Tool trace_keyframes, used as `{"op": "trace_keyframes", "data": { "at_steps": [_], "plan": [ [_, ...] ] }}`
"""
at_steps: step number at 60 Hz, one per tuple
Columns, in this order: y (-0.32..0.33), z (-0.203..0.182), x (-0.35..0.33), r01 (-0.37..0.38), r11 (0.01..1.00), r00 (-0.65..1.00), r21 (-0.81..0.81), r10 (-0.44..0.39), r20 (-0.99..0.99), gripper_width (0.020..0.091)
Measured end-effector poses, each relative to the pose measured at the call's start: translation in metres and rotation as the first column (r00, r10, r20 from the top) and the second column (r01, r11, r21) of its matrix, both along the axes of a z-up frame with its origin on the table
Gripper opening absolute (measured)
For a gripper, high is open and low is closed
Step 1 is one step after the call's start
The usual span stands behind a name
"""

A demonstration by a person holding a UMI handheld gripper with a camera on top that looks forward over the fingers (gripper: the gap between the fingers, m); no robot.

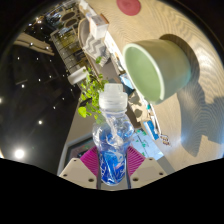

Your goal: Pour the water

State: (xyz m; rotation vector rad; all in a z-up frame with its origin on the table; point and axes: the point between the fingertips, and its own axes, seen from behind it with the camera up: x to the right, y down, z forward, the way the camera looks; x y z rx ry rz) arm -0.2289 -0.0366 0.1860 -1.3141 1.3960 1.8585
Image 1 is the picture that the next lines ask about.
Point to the white printed papers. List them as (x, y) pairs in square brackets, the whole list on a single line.
[(113, 46)]

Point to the blister pack of pills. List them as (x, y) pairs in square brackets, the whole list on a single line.
[(165, 139)]

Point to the flat round red coaster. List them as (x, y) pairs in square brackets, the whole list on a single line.
[(128, 6)]

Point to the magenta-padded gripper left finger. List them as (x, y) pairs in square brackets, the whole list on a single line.
[(88, 161)]

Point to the light blue tissue pack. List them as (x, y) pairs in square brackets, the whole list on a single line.
[(126, 81)]

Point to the light green cup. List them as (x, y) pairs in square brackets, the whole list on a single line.
[(170, 66)]

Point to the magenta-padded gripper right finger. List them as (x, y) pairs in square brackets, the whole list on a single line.
[(135, 161)]

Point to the grey chevron cushion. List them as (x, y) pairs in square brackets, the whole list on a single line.
[(95, 45)]

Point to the potted green plant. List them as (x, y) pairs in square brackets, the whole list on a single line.
[(91, 88)]

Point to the small blue box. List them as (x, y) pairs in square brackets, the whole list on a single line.
[(151, 129)]

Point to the clear blue-labelled water bottle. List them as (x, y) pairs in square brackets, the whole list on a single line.
[(112, 146)]

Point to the group of ceiling lights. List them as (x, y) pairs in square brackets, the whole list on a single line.
[(19, 153)]

